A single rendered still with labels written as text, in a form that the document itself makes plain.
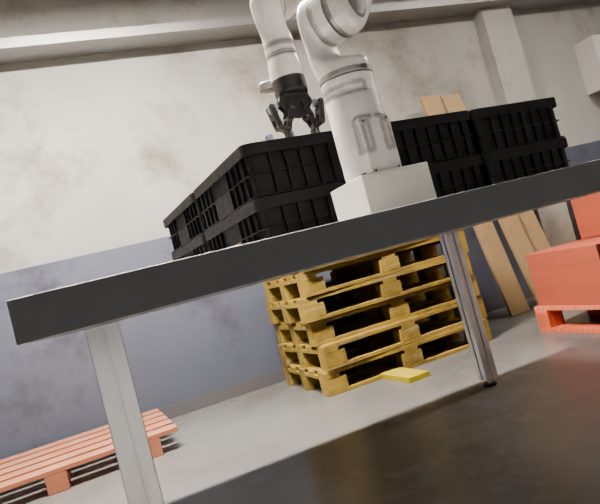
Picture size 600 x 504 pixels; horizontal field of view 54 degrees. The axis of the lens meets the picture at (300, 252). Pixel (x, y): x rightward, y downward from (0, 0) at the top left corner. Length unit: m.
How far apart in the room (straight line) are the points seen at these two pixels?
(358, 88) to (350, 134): 0.07
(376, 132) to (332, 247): 0.39
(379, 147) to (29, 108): 3.22
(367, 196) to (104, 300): 0.48
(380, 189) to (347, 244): 0.31
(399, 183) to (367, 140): 0.09
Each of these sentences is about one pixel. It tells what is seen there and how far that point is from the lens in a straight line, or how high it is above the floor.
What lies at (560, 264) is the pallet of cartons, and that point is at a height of 0.36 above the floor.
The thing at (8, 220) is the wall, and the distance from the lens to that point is 3.83.
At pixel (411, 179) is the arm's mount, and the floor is 0.76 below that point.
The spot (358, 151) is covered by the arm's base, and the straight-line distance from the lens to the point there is 0.96.
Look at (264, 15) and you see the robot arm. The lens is 1.37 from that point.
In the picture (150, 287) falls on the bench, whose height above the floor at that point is 0.68.
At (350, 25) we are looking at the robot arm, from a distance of 1.02.
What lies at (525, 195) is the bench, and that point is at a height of 0.68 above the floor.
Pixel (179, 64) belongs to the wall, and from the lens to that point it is 4.16.
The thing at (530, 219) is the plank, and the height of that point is 0.60.
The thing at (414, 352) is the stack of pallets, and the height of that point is 0.08.
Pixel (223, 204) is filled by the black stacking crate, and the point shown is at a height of 0.85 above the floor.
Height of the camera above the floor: 0.66
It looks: 2 degrees up
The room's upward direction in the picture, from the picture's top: 15 degrees counter-clockwise
